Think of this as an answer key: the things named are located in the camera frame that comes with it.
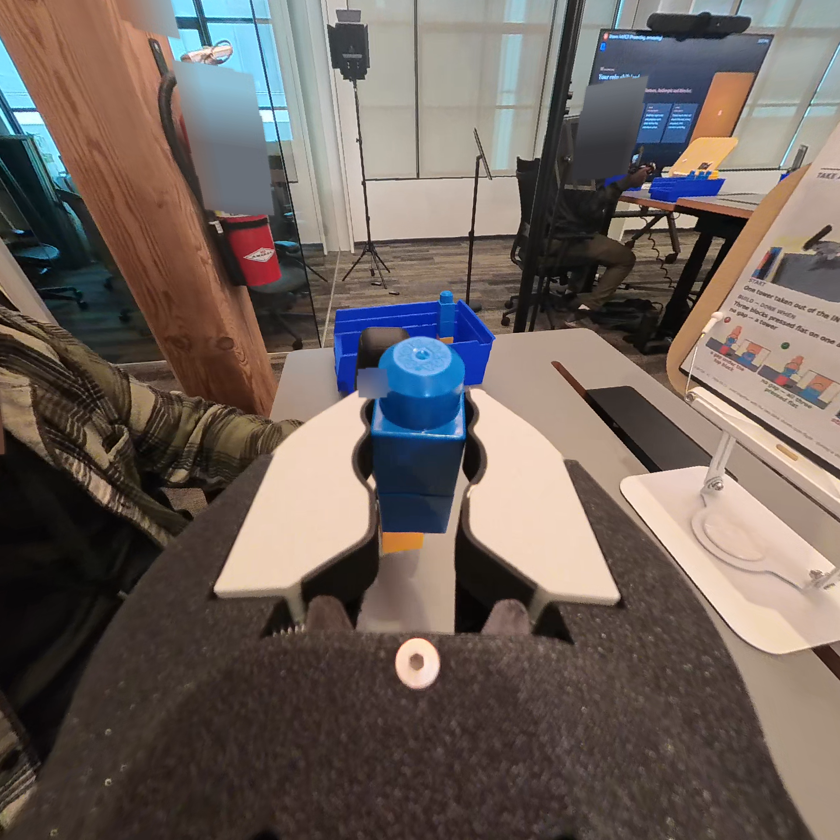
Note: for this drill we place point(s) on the orange mega block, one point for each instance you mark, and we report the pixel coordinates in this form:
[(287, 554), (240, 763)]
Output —
[(401, 541)]

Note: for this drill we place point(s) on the wooden post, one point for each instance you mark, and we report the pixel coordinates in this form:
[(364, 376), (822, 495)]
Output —
[(118, 197)]

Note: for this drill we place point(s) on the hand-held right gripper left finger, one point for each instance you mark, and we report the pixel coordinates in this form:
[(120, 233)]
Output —
[(302, 518)]

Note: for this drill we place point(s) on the wall display screen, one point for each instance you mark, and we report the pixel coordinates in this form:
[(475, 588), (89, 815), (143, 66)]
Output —
[(682, 92)]

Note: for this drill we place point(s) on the blue mega block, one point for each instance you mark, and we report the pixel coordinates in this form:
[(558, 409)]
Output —
[(417, 512), (420, 453)]

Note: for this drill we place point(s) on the black mesh office chair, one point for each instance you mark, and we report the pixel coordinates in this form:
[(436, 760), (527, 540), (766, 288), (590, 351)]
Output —
[(525, 229)]

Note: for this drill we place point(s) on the black music stand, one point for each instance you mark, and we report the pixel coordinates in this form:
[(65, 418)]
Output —
[(474, 229)]

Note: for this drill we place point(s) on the wooden instruction board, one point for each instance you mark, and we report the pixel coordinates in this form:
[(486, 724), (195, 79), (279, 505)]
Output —
[(787, 295)]

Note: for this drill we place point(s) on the red canister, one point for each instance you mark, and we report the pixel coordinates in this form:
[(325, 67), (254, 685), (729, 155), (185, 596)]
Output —
[(253, 253)]

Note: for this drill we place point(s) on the distant wooden desk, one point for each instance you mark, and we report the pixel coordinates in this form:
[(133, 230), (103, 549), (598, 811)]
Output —
[(709, 207)]

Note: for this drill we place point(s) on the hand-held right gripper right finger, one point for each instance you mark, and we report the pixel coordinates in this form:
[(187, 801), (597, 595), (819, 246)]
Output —
[(538, 525)]

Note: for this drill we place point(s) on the person's body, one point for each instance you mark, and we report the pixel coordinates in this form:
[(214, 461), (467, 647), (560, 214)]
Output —
[(65, 525)]

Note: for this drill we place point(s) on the dark office chair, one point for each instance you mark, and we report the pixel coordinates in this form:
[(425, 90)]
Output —
[(282, 282)]

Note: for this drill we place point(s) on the black camera bar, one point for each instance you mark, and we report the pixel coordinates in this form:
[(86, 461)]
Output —
[(695, 24)]

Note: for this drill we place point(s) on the blue plastic bin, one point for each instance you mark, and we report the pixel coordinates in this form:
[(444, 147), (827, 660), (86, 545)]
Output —
[(472, 354)]

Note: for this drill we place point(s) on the cluster of block towers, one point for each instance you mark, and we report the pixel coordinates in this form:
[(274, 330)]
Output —
[(446, 315)]

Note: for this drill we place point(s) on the yellow document board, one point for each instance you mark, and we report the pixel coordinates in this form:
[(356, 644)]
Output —
[(712, 154)]

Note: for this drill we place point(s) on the distant blue bin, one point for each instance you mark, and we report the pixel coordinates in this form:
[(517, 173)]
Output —
[(682, 188)]

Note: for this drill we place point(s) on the person's left forearm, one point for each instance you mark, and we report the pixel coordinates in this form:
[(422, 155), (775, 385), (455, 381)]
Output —
[(216, 433)]

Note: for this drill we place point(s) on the black light stand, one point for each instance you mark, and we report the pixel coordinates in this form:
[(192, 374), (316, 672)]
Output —
[(351, 52)]

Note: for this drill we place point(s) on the white document holder stand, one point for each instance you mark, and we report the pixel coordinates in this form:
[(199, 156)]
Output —
[(722, 590)]

